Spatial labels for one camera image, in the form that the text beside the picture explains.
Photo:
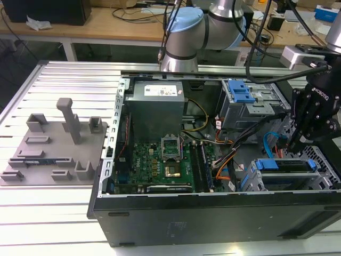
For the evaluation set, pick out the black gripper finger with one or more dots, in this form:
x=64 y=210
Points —
x=296 y=104
x=310 y=114

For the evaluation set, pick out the hard disk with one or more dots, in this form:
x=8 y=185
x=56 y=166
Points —
x=287 y=165

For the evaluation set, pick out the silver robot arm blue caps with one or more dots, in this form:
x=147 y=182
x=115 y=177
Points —
x=183 y=40

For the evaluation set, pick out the grey metal disk bay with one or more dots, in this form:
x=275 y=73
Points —
x=253 y=181

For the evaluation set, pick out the blue RAM slot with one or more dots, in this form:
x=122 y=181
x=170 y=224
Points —
x=207 y=165

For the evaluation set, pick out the black RAM slot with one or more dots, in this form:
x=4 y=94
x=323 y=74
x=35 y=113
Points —
x=201 y=168
x=195 y=165

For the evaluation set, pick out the blue plastic cage latch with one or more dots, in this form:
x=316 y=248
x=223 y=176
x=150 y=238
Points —
x=241 y=92

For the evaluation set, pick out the grey metal drive cage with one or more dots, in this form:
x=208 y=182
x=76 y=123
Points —
x=239 y=114

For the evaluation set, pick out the clear plastic bag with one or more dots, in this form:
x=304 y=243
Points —
x=303 y=28

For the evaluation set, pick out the small black box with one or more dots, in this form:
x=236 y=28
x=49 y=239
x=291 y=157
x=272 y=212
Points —
x=275 y=22

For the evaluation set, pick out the flat grey box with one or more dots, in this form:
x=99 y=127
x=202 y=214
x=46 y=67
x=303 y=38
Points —
x=294 y=16

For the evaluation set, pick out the blue and white box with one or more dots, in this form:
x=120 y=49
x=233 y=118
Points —
x=323 y=12

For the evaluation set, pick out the metal locking lever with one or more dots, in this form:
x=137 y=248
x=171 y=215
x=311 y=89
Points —
x=182 y=146

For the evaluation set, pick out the CPU socket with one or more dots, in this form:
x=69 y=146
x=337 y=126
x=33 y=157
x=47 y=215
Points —
x=172 y=171

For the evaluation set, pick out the grey power supply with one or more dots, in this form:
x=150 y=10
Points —
x=155 y=112

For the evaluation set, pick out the black PC case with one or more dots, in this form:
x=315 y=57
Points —
x=202 y=221

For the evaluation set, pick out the black graphics card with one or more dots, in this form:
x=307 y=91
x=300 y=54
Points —
x=170 y=188

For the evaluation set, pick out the green motherboard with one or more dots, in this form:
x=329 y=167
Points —
x=149 y=165

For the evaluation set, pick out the wooden desk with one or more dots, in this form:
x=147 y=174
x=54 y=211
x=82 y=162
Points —
x=106 y=29

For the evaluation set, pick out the grey parts rack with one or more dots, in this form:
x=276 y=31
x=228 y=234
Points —
x=58 y=149

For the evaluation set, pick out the RAM stick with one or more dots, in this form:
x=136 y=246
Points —
x=40 y=161

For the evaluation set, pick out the large black box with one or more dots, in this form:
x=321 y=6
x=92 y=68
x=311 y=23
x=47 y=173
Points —
x=48 y=10

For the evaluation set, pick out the white crumpled plastic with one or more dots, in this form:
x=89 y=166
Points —
x=37 y=23

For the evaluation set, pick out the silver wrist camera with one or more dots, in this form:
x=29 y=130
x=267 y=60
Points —
x=293 y=56

